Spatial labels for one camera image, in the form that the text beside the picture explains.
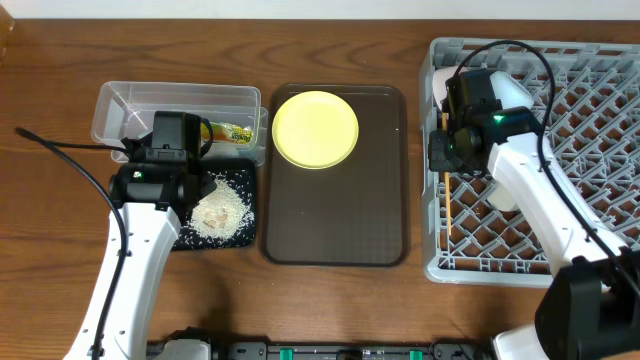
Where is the dark brown tray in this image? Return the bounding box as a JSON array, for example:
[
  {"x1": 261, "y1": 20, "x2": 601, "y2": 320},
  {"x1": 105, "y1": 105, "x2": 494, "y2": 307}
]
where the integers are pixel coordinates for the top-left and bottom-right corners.
[{"x1": 260, "y1": 84, "x2": 410, "y2": 267}]

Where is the green snack wrapper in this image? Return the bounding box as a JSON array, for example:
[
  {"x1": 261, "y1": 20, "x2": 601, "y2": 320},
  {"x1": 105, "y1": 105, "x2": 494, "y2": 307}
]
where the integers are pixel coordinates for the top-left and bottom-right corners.
[{"x1": 201, "y1": 122, "x2": 254, "y2": 144}]

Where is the yellow plate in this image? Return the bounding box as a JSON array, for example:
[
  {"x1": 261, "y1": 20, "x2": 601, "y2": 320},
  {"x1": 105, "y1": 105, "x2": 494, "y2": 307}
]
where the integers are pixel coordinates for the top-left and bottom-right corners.
[{"x1": 272, "y1": 90, "x2": 360, "y2": 170}]

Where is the black waste tray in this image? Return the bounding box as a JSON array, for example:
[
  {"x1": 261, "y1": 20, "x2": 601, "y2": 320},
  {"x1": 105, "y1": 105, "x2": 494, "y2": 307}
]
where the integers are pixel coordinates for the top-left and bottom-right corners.
[{"x1": 169, "y1": 157, "x2": 259, "y2": 251}]

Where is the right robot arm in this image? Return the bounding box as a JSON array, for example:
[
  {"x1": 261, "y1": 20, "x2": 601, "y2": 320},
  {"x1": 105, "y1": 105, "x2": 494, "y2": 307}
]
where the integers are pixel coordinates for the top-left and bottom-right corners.
[{"x1": 427, "y1": 67, "x2": 639, "y2": 359}]

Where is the wooden chopstick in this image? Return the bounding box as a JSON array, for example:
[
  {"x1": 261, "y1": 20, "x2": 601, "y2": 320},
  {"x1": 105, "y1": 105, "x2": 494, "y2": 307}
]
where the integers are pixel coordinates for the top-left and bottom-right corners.
[{"x1": 441, "y1": 112, "x2": 452, "y2": 239}]

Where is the rice pile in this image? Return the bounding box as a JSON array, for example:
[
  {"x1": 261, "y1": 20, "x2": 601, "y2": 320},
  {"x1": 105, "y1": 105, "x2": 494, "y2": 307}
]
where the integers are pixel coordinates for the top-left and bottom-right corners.
[{"x1": 174, "y1": 169, "x2": 256, "y2": 249}]

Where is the clear plastic bin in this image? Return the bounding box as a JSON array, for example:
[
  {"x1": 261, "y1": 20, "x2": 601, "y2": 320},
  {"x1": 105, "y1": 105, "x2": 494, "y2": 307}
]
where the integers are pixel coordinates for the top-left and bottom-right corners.
[{"x1": 92, "y1": 81, "x2": 268, "y2": 166}]

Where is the grey dishwasher rack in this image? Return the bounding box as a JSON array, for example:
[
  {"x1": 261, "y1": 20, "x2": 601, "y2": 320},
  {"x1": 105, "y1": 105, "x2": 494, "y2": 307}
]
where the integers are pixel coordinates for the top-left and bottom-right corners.
[{"x1": 419, "y1": 37, "x2": 639, "y2": 288}]

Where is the white cup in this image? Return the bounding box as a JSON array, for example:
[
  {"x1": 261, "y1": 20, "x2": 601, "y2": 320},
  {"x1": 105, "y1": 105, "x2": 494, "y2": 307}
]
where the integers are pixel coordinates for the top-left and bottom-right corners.
[{"x1": 486, "y1": 179, "x2": 520, "y2": 212}]

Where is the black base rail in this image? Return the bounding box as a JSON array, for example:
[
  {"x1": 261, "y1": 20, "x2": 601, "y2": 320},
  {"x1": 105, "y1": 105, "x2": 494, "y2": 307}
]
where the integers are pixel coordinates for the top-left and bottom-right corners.
[{"x1": 146, "y1": 327, "x2": 495, "y2": 360}]

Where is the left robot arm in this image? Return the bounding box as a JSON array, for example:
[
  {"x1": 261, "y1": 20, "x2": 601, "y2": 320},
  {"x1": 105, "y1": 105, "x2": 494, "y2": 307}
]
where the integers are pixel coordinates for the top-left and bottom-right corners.
[{"x1": 66, "y1": 111, "x2": 216, "y2": 359}]

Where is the blue bowl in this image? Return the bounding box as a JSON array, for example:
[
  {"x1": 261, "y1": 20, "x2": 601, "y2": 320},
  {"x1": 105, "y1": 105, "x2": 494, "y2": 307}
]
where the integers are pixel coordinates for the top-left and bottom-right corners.
[{"x1": 489, "y1": 71, "x2": 534, "y2": 109}]

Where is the pink bowl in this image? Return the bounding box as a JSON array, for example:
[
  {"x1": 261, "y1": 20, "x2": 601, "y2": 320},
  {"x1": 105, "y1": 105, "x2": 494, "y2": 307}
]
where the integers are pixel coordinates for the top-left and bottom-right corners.
[{"x1": 432, "y1": 67, "x2": 457, "y2": 113}]

